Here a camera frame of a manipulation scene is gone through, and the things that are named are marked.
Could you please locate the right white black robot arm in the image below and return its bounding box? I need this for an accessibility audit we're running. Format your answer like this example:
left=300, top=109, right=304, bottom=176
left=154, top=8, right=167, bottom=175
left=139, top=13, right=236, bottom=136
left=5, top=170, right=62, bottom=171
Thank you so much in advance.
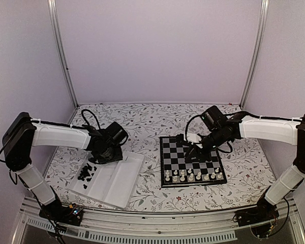
left=184, top=106, right=305, bottom=222

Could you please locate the white plastic compartment tray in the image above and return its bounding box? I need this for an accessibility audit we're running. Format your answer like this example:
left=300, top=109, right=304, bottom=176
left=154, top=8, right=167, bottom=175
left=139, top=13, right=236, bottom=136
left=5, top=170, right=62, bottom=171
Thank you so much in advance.
left=68, top=151, right=145, bottom=209

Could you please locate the pile of black chess pieces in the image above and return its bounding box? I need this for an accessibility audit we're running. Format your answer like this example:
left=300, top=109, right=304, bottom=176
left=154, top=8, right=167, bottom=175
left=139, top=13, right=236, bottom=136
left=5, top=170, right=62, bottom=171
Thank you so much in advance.
left=77, top=163, right=97, bottom=189

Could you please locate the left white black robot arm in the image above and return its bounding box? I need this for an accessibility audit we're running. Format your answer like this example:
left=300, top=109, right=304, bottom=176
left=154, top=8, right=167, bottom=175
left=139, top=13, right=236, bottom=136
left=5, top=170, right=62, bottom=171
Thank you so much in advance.
left=0, top=112, right=129, bottom=221

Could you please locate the aluminium frame post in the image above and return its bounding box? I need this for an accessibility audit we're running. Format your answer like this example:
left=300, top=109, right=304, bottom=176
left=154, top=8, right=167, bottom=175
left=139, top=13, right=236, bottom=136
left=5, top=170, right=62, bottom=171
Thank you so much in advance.
left=47, top=0, right=79, bottom=108
left=239, top=0, right=270, bottom=109

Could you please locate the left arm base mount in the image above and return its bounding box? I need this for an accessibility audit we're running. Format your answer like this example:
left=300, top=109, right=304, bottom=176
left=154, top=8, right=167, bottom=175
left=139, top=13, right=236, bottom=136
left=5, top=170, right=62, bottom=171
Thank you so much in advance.
left=39, top=203, right=83, bottom=226

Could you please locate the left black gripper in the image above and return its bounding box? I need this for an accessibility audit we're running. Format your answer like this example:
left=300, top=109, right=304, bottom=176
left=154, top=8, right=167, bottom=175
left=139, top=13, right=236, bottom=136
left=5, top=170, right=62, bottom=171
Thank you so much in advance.
left=97, top=143, right=123, bottom=165

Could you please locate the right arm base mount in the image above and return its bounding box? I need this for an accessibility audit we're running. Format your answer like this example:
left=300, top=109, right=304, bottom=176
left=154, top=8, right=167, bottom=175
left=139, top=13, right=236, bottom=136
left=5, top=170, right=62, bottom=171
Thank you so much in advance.
left=232, top=206, right=279, bottom=239

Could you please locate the white chess king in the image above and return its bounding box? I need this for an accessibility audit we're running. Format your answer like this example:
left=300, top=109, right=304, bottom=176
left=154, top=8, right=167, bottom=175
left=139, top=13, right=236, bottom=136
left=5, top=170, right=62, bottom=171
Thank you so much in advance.
left=188, top=173, right=194, bottom=181

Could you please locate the black silver chess board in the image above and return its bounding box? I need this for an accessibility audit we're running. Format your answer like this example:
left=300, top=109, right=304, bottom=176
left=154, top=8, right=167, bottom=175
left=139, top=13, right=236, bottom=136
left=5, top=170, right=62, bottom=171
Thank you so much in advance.
left=160, top=136, right=227, bottom=188

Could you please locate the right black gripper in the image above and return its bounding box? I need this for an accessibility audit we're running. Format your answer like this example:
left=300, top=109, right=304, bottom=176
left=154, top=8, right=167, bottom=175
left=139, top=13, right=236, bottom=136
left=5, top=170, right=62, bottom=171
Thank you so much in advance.
left=184, top=128, right=225, bottom=164

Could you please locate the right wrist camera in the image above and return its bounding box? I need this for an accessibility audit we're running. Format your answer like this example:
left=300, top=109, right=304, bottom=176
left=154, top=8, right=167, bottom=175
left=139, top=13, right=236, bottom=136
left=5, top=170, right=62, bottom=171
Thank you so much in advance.
left=176, top=133, right=203, bottom=148

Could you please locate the floral patterned table mat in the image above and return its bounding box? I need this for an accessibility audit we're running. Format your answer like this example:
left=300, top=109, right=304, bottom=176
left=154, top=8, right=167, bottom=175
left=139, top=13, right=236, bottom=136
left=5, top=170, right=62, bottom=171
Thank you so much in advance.
left=40, top=102, right=279, bottom=213

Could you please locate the right aluminium frame post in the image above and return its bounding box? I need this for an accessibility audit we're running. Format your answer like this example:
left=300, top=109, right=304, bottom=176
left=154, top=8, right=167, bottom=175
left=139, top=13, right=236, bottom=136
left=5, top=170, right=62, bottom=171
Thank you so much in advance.
left=239, top=0, right=270, bottom=109

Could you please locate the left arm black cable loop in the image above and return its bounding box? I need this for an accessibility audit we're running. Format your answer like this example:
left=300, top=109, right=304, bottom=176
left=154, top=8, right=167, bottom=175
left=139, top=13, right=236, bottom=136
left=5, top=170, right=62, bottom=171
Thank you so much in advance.
left=80, top=109, right=102, bottom=130

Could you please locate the left aluminium frame post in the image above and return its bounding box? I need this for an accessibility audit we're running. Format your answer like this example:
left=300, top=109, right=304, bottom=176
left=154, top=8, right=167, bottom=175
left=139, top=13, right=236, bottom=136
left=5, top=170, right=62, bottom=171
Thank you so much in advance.
left=47, top=0, right=79, bottom=108

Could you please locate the front aluminium rail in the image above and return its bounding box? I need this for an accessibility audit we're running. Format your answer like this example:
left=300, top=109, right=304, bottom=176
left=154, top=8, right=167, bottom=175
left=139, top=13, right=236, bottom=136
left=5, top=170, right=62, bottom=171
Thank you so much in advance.
left=12, top=197, right=305, bottom=243

